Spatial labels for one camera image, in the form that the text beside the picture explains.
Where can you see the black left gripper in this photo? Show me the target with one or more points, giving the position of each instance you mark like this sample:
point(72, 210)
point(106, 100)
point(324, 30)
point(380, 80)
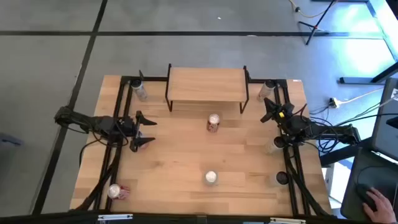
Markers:
point(129, 127)

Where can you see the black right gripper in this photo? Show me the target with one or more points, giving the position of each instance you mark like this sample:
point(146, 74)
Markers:
point(284, 113)

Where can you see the tall white peach vibe can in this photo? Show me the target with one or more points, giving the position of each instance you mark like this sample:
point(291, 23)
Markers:
point(265, 91)
point(140, 91)

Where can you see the red white soda can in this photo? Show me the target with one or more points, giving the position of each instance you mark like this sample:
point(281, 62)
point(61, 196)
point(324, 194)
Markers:
point(213, 124)

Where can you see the pink red white can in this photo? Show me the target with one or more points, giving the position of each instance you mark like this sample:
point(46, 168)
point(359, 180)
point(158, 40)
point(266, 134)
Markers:
point(114, 191)

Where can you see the silver can red print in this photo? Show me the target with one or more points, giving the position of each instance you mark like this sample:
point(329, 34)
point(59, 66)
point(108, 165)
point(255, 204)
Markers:
point(210, 177)

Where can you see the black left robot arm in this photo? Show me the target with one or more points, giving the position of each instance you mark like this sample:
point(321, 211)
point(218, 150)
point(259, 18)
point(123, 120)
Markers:
point(77, 119)

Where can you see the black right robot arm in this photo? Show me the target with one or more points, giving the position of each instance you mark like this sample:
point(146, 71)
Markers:
point(326, 130)

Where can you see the clear cup right middle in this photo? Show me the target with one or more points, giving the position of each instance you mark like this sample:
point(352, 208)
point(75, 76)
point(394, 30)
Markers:
point(272, 147)

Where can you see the white power strip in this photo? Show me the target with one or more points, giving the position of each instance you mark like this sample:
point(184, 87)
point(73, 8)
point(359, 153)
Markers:
point(334, 102)

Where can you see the black tripod stand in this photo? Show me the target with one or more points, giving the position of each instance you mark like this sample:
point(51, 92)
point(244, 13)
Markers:
point(316, 28)

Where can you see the black desk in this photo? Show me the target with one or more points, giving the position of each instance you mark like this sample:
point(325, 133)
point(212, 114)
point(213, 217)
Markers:
point(354, 174)

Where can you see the grey monitor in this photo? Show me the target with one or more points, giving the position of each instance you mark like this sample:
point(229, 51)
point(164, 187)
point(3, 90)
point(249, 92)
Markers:
point(385, 130)

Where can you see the black computer mouse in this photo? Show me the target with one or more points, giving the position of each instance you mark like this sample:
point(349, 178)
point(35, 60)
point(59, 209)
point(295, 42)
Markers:
point(363, 191)

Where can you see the grey floor object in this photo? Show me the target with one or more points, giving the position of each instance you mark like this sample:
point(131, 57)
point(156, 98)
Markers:
point(9, 140)

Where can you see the person's hand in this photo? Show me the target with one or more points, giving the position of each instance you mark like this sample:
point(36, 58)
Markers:
point(382, 208)

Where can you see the wooden shelf black metal frame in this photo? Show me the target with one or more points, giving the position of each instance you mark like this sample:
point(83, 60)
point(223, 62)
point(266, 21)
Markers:
point(206, 84)

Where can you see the white bracket strip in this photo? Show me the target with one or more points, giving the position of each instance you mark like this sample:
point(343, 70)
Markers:
point(287, 221)
point(115, 216)

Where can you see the black desk leg frame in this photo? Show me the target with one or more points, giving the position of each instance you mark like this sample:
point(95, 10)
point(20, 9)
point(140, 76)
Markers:
point(357, 80)

